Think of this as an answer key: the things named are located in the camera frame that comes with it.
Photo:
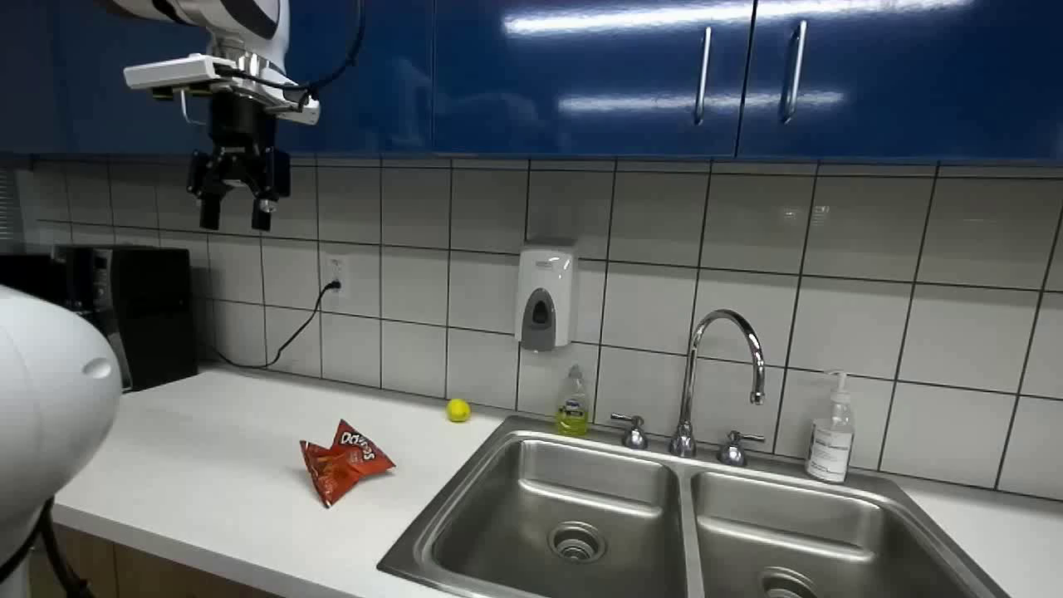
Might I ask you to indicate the white wall power outlet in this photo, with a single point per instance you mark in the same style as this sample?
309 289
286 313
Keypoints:
336 270

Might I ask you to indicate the green sponge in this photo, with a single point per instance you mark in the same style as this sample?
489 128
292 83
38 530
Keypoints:
572 413

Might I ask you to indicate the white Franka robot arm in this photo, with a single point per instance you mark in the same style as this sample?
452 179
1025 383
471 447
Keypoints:
45 410

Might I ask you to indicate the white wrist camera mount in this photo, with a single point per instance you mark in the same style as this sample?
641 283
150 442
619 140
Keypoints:
186 73

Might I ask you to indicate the chrome gooseneck faucet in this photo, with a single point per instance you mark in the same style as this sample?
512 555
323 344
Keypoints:
687 375

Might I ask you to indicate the red snack packet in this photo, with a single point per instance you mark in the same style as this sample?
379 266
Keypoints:
341 466

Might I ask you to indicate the small yellow ball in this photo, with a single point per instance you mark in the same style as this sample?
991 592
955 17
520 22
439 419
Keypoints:
459 410

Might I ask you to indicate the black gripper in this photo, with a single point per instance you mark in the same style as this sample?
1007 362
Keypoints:
239 135

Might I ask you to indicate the white wall soap dispenser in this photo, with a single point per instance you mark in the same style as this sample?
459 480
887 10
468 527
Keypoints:
547 289

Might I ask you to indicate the black countertop appliance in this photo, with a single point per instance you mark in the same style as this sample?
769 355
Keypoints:
160 318

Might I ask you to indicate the chrome faucet knob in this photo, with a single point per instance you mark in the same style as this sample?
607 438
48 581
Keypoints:
733 449
632 434

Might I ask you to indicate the stainless steel double sink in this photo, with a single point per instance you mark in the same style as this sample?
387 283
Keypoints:
599 486

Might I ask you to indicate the clear pump soap bottle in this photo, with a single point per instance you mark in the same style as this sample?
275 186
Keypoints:
831 442

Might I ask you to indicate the blue upper cabinet door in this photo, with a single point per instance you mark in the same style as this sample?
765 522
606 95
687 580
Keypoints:
367 77
575 77
918 77

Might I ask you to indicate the wooden lower cabinet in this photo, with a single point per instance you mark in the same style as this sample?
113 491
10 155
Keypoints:
167 576

